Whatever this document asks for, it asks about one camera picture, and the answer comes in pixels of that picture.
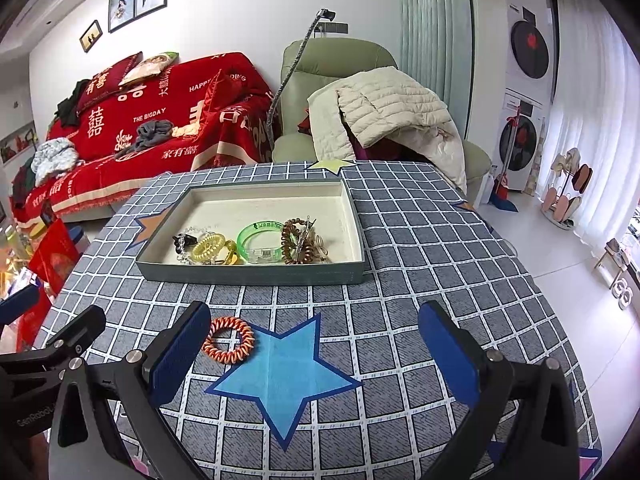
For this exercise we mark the grey gooseneck camera stand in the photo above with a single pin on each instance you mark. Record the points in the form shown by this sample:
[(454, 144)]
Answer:
[(295, 65)]

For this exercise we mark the white tumble dryer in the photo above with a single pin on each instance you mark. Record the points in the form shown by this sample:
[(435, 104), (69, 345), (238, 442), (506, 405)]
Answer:
[(530, 40)]

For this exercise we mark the small wooden stool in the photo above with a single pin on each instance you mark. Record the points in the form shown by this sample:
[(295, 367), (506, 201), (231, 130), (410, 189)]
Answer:
[(615, 260)]

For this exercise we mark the photo printed pillow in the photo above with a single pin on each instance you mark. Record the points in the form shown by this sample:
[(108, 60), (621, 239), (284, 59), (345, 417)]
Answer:
[(150, 66)]

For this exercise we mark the black garment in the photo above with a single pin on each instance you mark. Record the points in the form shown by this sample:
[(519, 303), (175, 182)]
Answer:
[(70, 105)]

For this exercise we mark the beige quilted jacket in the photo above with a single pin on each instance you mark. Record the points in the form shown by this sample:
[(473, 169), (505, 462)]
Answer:
[(390, 100)]

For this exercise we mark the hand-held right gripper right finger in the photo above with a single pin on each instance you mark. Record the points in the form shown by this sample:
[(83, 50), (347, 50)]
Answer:
[(450, 355)]

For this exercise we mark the person's left forearm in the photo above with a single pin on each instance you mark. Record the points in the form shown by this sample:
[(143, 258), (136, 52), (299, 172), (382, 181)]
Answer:
[(30, 460)]

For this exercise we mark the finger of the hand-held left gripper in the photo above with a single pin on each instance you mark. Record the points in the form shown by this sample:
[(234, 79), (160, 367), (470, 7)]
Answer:
[(80, 330), (17, 304)]

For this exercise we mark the green translucent bangle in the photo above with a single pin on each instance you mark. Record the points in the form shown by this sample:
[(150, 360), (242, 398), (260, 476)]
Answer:
[(262, 226)]

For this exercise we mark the white washing machine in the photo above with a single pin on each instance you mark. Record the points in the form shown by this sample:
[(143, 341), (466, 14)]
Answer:
[(520, 140)]

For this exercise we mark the red pillow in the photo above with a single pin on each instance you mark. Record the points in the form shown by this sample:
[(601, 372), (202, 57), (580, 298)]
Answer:
[(107, 82)]

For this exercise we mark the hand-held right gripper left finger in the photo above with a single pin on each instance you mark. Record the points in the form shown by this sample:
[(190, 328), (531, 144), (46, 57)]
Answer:
[(180, 355)]

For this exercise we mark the white number ornament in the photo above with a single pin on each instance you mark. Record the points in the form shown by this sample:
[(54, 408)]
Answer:
[(625, 292)]

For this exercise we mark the red square cushion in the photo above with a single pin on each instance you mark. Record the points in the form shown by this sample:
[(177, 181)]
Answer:
[(215, 105)]

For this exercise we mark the white sheer curtain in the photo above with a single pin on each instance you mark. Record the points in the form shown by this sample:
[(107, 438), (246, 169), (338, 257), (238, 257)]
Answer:
[(600, 110)]

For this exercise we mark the red broom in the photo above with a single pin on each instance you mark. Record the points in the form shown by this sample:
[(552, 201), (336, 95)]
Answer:
[(505, 170)]

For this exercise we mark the red gift bag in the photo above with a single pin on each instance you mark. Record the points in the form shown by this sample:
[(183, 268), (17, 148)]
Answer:
[(50, 255)]

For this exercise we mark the small black picture frame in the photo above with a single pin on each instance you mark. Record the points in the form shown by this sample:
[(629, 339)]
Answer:
[(91, 36)]

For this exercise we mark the red printed sofa cover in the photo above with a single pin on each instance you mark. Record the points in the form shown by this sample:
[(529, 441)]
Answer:
[(165, 90)]

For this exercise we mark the black hair clip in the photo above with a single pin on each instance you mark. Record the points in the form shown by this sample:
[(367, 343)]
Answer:
[(179, 244)]

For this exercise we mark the grey checked tablecloth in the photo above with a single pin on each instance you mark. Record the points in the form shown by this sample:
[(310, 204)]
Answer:
[(425, 260)]

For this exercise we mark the grey garment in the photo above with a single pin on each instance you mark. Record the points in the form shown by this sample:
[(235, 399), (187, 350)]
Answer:
[(150, 132)]

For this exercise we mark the green armchair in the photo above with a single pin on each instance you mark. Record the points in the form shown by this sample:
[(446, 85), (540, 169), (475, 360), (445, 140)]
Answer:
[(340, 57)]

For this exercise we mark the purple cloth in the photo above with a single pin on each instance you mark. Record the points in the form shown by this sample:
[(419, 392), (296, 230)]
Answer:
[(365, 150)]

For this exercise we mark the white grey knitted cloth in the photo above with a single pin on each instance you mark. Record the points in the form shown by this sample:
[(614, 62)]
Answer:
[(52, 155)]

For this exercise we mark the grey tray with cream lining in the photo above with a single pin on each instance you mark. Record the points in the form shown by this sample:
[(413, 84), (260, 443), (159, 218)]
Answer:
[(260, 200)]

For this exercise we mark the low wall picture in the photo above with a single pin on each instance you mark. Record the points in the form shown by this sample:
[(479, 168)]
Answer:
[(15, 142)]

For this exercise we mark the slipper rack with slippers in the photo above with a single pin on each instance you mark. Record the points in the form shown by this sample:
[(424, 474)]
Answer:
[(562, 200)]

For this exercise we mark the silver hair clip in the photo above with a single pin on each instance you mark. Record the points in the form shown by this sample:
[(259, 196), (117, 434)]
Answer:
[(303, 245)]

